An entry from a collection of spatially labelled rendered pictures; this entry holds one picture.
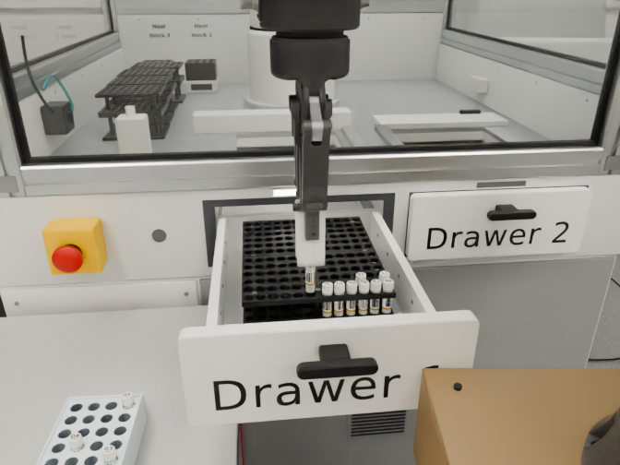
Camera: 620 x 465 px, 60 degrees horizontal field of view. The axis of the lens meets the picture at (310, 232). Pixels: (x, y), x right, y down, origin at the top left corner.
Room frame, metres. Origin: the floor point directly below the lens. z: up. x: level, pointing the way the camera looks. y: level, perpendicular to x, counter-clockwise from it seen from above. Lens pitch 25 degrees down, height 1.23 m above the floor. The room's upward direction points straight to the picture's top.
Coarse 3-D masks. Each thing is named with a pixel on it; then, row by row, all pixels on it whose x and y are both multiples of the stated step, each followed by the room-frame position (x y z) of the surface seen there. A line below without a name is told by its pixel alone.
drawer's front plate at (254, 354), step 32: (320, 320) 0.43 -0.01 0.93; (352, 320) 0.43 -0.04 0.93; (384, 320) 0.43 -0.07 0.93; (416, 320) 0.43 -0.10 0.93; (448, 320) 0.43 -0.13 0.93; (192, 352) 0.40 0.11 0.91; (224, 352) 0.41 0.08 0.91; (256, 352) 0.41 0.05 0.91; (288, 352) 0.41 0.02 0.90; (352, 352) 0.42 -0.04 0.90; (384, 352) 0.42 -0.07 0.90; (416, 352) 0.43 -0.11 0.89; (448, 352) 0.43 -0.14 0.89; (192, 384) 0.40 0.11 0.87; (256, 384) 0.41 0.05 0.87; (320, 384) 0.42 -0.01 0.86; (384, 384) 0.42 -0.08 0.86; (416, 384) 0.43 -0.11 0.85; (192, 416) 0.40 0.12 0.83; (224, 416) 0.41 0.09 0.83; (256, 416) 0.41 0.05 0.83; (288, 416) 0.41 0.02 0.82; (320, 416) 0.42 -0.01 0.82
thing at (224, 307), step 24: (240, 216) 0.76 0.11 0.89; (264, 216) 0.76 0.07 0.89; (288, 216) 0.77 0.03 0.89; (336, 216) 0.77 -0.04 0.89; (360, 216) 0.78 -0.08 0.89; (216, 240) 0.68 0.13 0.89; (240, 240) 0.76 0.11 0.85; (384, 240) 0.69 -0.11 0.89; (216, 264) 0.60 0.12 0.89; (240, 264) 0.71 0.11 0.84; (384, 264) 0.68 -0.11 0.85; (408, 264) 0.60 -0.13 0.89; (216, 288) 0.55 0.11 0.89; (240, 288) 0.64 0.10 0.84; (408, 288) 0.56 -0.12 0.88; (216, 312) 0.50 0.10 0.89; (240, 312) 0.58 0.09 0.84; (408, 312) 0.56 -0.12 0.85
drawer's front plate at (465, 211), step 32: (448, 192) 0.77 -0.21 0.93; (480, 192) 0.77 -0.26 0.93; (512, 192) 0.77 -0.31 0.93; (544, 192) 0.78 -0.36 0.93; (576, 192) 0.78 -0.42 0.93; (416, 224) 0.75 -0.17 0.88; (448, 224) 0.76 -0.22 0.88; (480, 224) 0.77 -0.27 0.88; (512, 224) 0.77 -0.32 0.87; (544, 224) 0.78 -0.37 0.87; (576, 224) 0.78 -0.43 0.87; (416, 256) 0.75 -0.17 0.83; (448, 256) 0.76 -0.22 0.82; (480, 256) 0.77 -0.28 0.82
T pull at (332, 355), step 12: (324, 348) 0.41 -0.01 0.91; (336, 348) 0.41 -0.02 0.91; (324, 360) 0.39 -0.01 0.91; (336, 360) 0.39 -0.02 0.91; (348, 360) 0.39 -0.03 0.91; (360, 360) 0.39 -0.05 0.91; (372, 360) 0.39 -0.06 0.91; (300, 372) 0.38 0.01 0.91; (312, 372) 0.38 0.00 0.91; (324, 372) 0.38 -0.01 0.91; (336, 372) 0.38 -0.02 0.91; (348, 372) 0.38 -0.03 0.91; (360, 372) 0.38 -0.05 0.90; (372, 372) 0.39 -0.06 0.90
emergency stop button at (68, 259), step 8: (64, 248) 0.65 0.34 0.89; (72, 248) 0.65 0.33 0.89; (56, 256) 0.64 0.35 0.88; (64, 256) 0.64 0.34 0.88; (72, 256) 0.65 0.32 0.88; (80, 256) 0.65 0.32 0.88; (56, 264) 0.64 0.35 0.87; (64, 264) 0.64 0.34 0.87; (72, 264) 0.65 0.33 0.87; (80, 264) 0.65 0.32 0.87; (72, 272) 0.65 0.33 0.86
